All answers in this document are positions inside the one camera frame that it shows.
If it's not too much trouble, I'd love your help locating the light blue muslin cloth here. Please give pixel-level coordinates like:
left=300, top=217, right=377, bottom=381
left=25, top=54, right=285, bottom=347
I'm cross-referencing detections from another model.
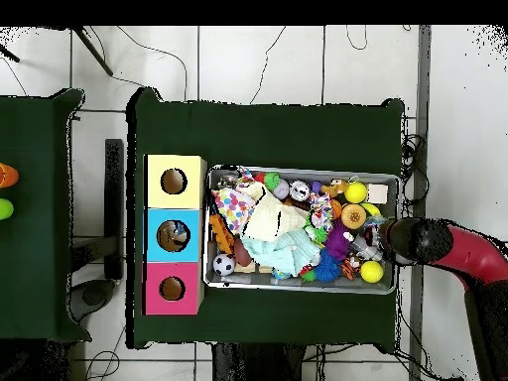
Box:
left=241, top=227, right=322, bottom=279

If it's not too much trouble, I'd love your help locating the silver mesh bin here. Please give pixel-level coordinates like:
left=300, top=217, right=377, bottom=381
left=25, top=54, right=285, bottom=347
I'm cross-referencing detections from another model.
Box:
left=202, top=164, right=402, bottom=296

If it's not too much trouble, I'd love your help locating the black panel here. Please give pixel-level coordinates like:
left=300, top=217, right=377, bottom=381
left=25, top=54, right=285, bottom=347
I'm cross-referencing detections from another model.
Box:
left=103, top=138, right=125, bottom=281

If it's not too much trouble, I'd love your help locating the wooden box with three holes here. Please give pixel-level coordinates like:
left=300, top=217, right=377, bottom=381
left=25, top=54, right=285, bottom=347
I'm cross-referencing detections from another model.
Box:
left=141, top=153, right=208, bottom=317

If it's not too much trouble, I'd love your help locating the thin black floor cable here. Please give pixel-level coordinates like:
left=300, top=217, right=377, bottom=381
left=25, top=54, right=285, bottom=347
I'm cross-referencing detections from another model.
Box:
left=249, top=25, right=287, bottom=105
left=116, top=25, right=189, bottom=100

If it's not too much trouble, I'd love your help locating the grey round base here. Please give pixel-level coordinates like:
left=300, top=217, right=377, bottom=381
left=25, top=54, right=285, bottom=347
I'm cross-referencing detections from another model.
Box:
left=68, top=278, right=118, bottom=323

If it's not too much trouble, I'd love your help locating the dark green table cloth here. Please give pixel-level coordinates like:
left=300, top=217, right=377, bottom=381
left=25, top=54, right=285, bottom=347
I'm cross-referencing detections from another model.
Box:
left=125, top=86, right=406, bottom=354
left=0, top=87, right=93, bottom=343

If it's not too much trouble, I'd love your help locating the blue spiky ball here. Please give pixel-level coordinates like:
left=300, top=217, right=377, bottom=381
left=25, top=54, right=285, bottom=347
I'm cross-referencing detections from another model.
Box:
left=315, top=249, right=342, bottom=284

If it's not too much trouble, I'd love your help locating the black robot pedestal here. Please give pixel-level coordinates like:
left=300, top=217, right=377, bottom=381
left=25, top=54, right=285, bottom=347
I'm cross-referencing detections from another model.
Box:
left=211, top=342, right=307, bottom=381

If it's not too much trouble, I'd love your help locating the yellow ball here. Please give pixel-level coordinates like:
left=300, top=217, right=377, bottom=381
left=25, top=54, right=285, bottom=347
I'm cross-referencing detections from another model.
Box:
left=343, top=181, right=369, bottom=204
left=359, top=260, right=385, bottom=285

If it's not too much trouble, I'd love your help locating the cream muslin cloth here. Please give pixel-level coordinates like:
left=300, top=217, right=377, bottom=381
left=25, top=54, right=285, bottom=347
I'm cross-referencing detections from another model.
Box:
left=239, top=182, right=309, bottom=243

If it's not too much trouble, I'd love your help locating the purple spiky ball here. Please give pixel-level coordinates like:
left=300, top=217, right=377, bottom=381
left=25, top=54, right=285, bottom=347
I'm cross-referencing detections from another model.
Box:
left=324, top=221, right=352, bottom=261

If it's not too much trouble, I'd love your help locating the orange plastic object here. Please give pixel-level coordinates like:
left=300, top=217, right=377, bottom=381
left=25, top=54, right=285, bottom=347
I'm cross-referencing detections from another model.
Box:
left=0, top=162, right=20, bottom=190

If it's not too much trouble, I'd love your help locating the polka dot paper napkin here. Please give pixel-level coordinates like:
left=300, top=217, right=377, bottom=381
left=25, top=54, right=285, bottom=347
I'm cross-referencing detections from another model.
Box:
left=211, top=188, right=257, bottom=235

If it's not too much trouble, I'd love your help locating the small soccer ball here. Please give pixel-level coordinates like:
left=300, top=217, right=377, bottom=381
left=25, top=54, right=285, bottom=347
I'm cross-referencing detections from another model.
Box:
left=212, top=253, right=236, bottom=277

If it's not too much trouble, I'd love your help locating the black tripod leg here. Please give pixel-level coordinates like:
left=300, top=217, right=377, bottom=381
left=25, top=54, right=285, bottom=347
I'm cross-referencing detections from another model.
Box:
left=0, top=44, right=21, bottom=64
left=70, top=25, right=115, bottom=77

